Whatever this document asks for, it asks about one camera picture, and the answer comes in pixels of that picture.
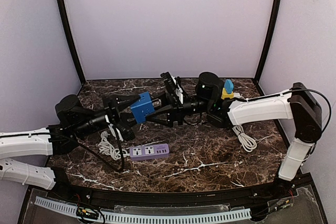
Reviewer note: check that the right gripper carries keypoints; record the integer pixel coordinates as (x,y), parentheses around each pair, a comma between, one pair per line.
(172,108)

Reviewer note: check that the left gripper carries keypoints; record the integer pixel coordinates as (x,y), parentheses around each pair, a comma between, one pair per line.
(114,112)

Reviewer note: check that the dark blue cube adapter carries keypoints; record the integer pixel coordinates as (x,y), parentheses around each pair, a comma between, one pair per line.
(142,107)

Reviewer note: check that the purple power strip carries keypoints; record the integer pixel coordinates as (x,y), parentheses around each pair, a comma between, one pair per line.
(148,152)

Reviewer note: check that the yellow cube socket adapter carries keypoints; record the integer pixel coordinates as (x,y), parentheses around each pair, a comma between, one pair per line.
(226,95)

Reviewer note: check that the blue square socket adapter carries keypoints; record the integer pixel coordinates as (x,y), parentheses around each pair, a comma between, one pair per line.
(229,86)

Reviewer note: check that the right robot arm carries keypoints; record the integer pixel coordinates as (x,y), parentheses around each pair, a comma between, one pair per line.
(225,110)

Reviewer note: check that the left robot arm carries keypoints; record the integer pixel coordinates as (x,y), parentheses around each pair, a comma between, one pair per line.
(76,122)

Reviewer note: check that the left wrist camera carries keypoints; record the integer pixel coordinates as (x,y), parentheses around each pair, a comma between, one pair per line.
(124,132)

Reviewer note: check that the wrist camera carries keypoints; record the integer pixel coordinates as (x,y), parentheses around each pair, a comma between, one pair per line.
(172,86)
(124,132)

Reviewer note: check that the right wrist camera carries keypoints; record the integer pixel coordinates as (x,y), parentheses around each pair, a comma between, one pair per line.
(172,86)

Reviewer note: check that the white slotted cable duct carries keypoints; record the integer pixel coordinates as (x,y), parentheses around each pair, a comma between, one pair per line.
(132,214)

